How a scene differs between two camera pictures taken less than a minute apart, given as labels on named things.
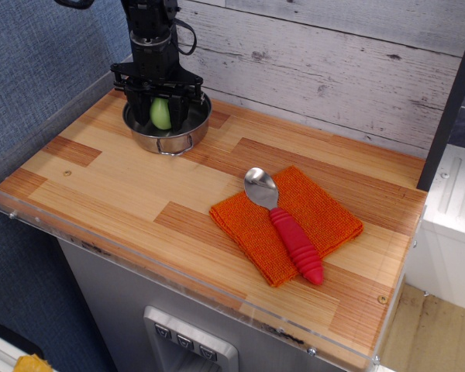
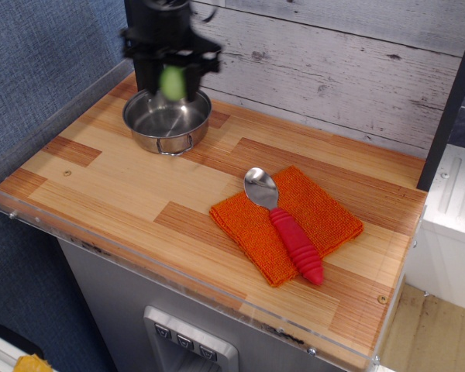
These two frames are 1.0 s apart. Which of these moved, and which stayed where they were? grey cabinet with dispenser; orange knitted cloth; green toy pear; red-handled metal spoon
Moved: green toy pear
Stayed: grey cabinet with dispenser; red-handled metal spoon; orange knitted cloth
